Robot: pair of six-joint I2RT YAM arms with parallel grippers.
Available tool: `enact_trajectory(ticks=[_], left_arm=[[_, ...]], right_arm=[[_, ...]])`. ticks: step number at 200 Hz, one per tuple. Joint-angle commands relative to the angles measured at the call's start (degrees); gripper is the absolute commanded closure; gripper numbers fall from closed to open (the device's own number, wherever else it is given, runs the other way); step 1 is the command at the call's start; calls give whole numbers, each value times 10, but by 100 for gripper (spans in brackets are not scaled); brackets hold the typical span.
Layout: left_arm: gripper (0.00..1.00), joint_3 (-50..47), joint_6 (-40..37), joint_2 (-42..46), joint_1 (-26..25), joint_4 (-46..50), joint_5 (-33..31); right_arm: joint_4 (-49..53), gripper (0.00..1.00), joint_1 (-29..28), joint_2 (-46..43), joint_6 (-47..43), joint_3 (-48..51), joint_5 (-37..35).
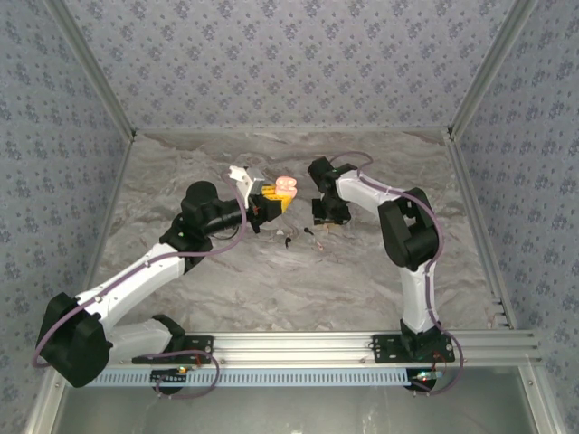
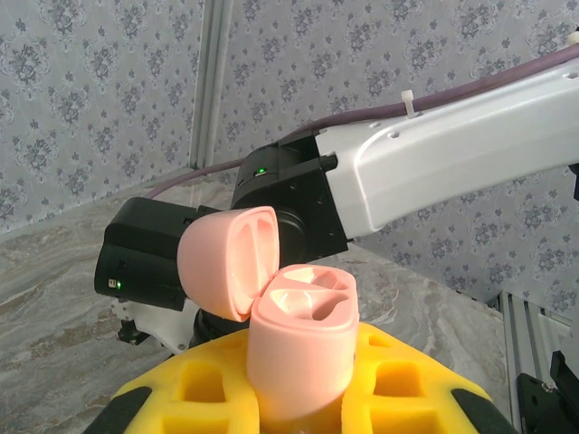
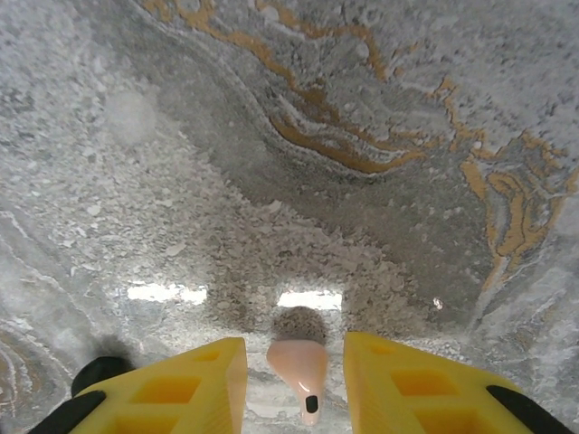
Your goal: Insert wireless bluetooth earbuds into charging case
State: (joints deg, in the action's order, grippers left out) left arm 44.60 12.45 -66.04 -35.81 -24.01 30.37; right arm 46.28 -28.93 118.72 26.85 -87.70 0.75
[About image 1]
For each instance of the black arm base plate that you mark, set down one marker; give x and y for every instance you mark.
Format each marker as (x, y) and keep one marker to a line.
(199, 344)
(384, 350)

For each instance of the aluminium frame post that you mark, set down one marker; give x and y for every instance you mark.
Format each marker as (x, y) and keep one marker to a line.
(492, 68)
(92, 68)

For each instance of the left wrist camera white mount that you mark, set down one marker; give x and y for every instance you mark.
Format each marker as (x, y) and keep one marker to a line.
(246, 181)

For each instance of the aluminium lower frame leg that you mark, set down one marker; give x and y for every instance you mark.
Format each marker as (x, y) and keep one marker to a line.
(45, 402)
(540, 402)

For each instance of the pink earbud charging case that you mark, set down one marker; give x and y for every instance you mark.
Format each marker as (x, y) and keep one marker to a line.
(286, 183)

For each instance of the aluminium table side rail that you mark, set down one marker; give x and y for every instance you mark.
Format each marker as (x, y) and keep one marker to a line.
(116, 181)
(466, 181)

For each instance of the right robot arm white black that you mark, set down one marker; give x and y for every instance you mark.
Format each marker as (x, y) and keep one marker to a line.
(416, 298)

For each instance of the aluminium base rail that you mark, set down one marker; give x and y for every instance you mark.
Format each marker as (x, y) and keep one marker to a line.
(294, 348)

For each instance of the small black controller board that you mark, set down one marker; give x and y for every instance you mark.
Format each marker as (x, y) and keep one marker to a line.
(167, 376)
(423, 379)

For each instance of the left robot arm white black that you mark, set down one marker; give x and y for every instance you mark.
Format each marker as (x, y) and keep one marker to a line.
(131, 282)

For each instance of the grey metal panel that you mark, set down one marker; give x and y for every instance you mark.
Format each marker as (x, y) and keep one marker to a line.
(294, 411)

